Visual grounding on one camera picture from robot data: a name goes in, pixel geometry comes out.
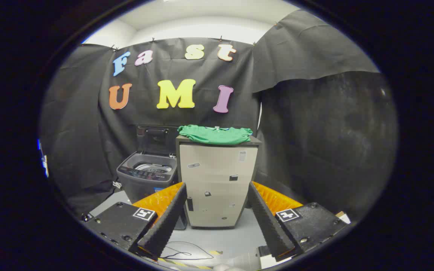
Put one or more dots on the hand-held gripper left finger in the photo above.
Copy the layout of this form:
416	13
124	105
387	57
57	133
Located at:
166	222

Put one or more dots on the small black clamp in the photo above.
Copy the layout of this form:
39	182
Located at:
85	217

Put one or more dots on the green polo shirt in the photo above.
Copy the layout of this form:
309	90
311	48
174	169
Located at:
215	135

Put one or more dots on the black backdrop cloth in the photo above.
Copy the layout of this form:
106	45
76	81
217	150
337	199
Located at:
315	131

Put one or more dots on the dark washing machine lid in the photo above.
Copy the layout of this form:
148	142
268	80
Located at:
156	141

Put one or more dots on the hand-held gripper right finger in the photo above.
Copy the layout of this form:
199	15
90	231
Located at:
268	222

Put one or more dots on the cardboard box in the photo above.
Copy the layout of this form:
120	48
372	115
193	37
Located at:
343	217

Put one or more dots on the white sheet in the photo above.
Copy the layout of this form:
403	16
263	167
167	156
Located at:
268	262

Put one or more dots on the grey washing machine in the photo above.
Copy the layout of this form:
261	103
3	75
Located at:
141	186

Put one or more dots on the small black box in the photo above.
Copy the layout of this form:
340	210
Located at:
264	251

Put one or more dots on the beige cabinet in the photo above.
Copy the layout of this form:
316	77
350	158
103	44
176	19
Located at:
217	180

